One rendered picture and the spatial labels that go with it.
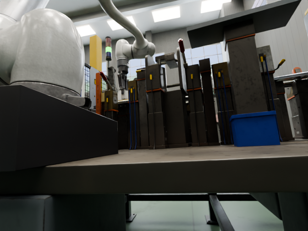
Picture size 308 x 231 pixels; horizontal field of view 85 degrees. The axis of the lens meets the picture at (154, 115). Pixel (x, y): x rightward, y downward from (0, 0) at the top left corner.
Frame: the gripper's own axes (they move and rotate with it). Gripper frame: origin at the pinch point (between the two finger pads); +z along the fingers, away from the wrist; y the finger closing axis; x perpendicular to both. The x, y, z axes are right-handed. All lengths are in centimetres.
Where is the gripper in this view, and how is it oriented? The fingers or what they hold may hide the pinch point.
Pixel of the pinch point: (123, 95)
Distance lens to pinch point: 122.0
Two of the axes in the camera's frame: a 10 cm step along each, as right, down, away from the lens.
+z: 0.6, 9.8, -1.7
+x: -9.4, 1.1, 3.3
